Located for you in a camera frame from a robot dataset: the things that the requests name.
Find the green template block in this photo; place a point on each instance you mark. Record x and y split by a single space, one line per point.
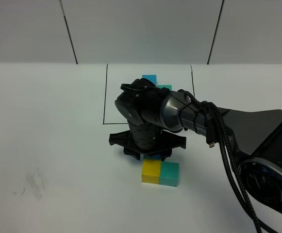
168 86

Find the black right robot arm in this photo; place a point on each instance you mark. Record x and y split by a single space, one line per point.
156 116

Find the blue template block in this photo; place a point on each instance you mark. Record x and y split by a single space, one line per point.
151 78

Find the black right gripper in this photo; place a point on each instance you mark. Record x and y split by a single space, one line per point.
147 139

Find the yellow block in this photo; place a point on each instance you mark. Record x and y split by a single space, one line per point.
151 171

